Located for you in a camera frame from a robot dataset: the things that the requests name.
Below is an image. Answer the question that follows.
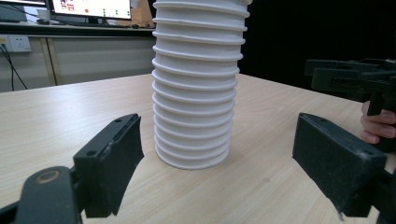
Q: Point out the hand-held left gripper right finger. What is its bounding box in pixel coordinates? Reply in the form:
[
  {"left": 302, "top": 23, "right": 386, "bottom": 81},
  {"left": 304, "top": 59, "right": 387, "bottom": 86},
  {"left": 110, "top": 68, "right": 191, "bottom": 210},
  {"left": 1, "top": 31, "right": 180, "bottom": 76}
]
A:
[{"left": 292, "top": 112, "right": 388, "bottom": 218}]

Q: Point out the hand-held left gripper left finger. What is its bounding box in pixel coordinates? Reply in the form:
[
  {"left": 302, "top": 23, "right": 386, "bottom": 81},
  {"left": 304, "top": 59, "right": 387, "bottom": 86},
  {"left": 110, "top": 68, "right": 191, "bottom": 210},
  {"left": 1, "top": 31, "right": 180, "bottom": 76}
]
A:
[{"left": 73, "top": 113, "right": 145, "bottom": 218}]

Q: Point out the stack of white paper cups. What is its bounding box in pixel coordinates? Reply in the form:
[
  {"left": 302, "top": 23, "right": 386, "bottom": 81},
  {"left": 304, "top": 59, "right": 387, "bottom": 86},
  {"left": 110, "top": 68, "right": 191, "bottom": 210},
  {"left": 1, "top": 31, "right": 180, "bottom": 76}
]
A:
[{"left": 151, "top": 0, "right": 253, "bottom": 171}]

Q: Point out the black curtain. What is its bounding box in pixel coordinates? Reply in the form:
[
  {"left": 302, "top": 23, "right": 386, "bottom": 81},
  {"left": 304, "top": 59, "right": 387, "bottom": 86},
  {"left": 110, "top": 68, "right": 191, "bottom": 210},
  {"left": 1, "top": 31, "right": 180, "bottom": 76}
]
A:
[{"left": 237, "top": 0, "right": 396, "bottom": 91}]

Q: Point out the background office desk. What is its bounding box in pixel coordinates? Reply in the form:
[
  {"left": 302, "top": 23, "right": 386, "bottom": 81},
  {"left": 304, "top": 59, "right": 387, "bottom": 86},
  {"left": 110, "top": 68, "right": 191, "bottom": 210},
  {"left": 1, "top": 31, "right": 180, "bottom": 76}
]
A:
[{"left": 0, "top": 21, "right": 157, "bottom": 39}]

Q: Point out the cardboard box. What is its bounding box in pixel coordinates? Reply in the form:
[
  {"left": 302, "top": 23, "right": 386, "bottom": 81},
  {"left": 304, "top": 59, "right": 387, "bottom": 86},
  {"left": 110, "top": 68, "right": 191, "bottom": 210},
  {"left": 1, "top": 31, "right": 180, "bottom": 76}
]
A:
[{"left": 130, "top": 0, "right": 156, "bottom": 28}]

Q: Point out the lit computer monitor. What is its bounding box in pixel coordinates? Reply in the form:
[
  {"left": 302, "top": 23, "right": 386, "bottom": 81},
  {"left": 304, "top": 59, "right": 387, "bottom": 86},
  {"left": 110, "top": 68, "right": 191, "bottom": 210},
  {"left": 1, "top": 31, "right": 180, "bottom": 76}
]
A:
[{"left": 49, "top": 0, "right": 134, "bottom": 21}]

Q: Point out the black wall cable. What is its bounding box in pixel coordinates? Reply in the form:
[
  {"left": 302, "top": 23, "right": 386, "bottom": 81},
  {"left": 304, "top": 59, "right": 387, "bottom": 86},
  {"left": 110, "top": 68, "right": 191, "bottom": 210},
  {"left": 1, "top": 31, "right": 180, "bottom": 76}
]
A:
[{"left": 0, "top": 43, "right": 29, "bottom": 91}]

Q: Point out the white wall socket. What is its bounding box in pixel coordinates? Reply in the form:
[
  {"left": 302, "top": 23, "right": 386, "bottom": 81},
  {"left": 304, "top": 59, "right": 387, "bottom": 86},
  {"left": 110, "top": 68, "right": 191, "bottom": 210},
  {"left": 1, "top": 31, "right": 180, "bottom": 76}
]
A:
[{"left": 7, "top": 35, "right": 33, "bottom": 53}]

